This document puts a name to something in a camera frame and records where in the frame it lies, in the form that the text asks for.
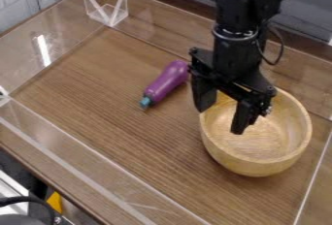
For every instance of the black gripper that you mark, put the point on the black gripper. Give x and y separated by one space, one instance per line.
229 69

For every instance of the purple toy eggplant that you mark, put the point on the purple toy eggplant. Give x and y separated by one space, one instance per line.
172 77

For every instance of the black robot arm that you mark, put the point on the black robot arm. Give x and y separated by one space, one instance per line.
244 15

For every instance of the brown wooden bowl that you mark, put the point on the brown wooden bowl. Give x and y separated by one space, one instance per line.
271 145

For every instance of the yellow black device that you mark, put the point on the yellow black device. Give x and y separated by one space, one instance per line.
54 210

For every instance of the clear acrylic tray wall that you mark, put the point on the clear acrylic tray wall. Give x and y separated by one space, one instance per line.
130 164

